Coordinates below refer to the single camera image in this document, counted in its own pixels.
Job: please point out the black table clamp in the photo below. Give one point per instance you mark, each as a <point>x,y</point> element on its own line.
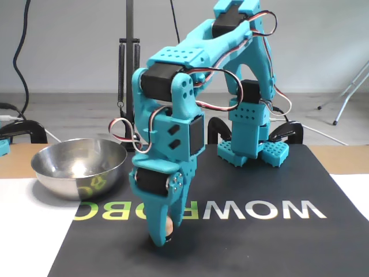
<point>214,127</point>
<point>297,130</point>
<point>29,125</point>

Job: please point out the wooden ball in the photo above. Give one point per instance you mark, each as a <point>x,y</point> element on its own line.
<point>169,226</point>

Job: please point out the teal 3D-printed robot arm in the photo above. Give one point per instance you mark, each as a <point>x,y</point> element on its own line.
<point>245,138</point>

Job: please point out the black camera stand with springs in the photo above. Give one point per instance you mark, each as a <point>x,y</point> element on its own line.
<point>129,29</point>

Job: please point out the black WOWROBO printed mat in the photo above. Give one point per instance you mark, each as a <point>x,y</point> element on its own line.
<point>259,187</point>

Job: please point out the teal moving gripper finger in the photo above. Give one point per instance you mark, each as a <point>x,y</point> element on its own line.
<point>155,219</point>

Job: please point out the stainless steel bowl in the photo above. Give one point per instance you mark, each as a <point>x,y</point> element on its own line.
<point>72,184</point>

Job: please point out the teal leader arm base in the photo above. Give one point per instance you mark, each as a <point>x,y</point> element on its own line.
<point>4,147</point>

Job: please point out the teal fixed gripper finger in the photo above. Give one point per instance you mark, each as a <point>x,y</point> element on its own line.
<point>184,207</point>

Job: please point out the white folding rack legs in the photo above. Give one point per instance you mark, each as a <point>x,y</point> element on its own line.
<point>346,97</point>

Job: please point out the teal gripper body with servo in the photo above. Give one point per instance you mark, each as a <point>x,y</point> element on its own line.
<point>152,179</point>

